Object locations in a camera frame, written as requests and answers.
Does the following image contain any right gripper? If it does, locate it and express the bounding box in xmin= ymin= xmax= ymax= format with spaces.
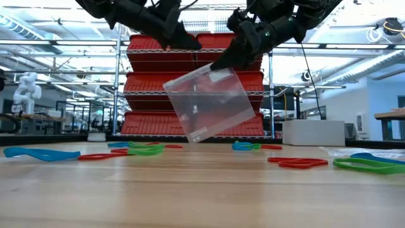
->
xmin=210 ymin=8 xmax=308 ymax=72

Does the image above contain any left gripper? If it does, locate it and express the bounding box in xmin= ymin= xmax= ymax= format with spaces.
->
xmin=104 ymin=0 xmax=203 ymax=51

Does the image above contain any red plastic bin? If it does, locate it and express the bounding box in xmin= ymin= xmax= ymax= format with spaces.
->
xmin=191 ymin=111 xmax=265 ymax=137
xmin=194 ymin=71 xmax=265 ymax=111
xmin=123 ymin=72 xmax=196 ymax=111
xmin=126 ymin=34 xmax=196 ymax=72
xmin=195 ymin=32 xmax=264 ymax=72
xmin=120 ymin=111 xmax=192 ymax=137

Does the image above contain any black monitor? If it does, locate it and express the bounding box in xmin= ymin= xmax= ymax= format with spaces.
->
xmin=261 ymin=85 xmax=296 ymax=111

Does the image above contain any white box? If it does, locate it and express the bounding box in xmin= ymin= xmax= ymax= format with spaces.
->
xmin=282 ymin=119 xmax=346 ymax=147

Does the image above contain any wooden workbench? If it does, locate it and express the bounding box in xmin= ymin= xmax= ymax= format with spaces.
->
xmin=374 ymin=108 xmax=405 ymax=141

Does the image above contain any cluttered workbench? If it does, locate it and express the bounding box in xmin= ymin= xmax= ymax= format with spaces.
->
xmin=0 ymin=112 xmax=68 ymax=136

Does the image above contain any hanging black cable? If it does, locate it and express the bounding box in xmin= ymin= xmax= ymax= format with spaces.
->
xmin=299 ymin=41 xmax=324 ymax=121

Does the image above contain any metal wire shelving rack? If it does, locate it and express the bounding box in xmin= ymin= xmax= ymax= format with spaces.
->
xmin=111 ymin=3 xmax=277 ymax=140

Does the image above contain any white wall dispenser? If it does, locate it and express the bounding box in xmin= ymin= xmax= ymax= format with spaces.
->
xmin=356 ymin=112 xmax=370 ymax=141

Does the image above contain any black ceiling cable reel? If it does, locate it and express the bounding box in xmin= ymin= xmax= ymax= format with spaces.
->
xmin=375 ymin=16 xmax=405 ymax=41

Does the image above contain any black aluminium table frame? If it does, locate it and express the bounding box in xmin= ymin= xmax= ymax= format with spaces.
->
xmin=0 ymin=134 xmax=405 ymax=149

